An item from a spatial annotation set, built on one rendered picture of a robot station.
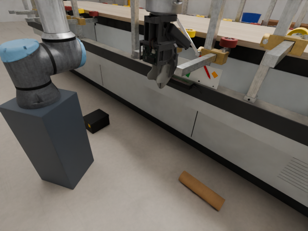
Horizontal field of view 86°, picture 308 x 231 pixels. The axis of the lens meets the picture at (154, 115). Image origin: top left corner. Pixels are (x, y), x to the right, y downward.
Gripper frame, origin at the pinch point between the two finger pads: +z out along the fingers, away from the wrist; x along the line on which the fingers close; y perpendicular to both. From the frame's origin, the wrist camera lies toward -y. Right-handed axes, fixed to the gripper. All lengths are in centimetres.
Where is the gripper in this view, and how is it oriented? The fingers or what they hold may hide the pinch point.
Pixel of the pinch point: (162, 84)
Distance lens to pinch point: 56.1
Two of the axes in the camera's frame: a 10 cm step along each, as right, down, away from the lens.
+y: -6.7, 4.1, -6.2
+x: 7.4, 4.3, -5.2
